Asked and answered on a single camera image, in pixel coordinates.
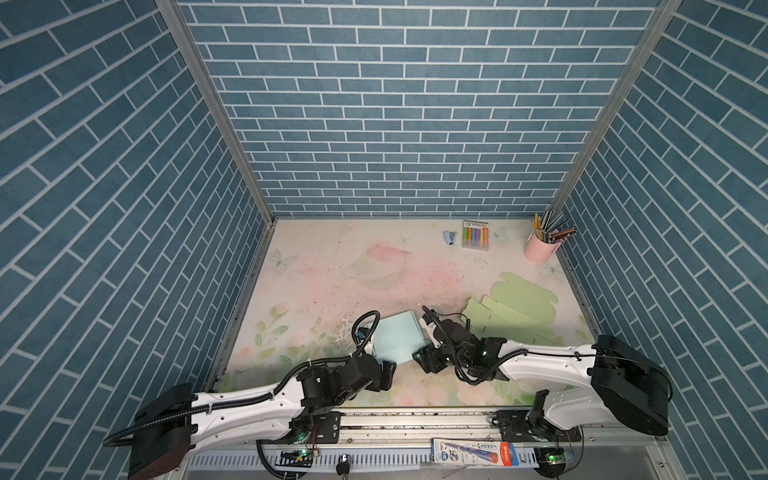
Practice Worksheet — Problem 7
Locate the red white blue package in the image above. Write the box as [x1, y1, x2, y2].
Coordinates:
[431, 439, 521, 467]

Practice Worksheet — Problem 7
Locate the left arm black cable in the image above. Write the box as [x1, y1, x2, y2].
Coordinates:
[272, 310, 382, 397]

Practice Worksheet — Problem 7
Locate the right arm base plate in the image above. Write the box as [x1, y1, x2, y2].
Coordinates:
[490, 409, 582, 443]

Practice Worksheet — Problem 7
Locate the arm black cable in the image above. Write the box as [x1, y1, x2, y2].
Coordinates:
[272, 310, 382, 397]
[419, 304, 601, 387]

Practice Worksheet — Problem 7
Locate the pink pencil cup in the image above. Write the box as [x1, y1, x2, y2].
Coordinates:
[523, 233, 562, 265]

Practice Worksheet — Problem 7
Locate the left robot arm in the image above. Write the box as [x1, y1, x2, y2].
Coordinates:
[102, 353, 397, 479]

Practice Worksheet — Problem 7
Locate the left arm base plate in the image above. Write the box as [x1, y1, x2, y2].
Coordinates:
[283, 411, 342, 446]

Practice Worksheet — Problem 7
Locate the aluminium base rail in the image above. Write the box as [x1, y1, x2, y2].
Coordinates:
[167, 406, 684, 479]

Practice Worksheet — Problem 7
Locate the coloured marker pack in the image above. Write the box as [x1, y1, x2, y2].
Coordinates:
[462, 220, 490, 251]

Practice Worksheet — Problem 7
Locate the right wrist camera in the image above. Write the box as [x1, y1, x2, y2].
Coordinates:
[419, 305, 443, 347]

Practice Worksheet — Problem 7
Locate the light blue paper box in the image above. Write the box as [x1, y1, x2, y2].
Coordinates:
[372, 310, 431, 365]

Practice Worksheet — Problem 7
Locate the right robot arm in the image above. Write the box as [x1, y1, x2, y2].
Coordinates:
[413, 319, 674, 439]

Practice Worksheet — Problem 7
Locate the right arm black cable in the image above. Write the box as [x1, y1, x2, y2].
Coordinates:
[419, 304, 601, 387]

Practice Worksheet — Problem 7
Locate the light green paper box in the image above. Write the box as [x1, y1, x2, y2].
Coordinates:
[463, 272, 594, 346]

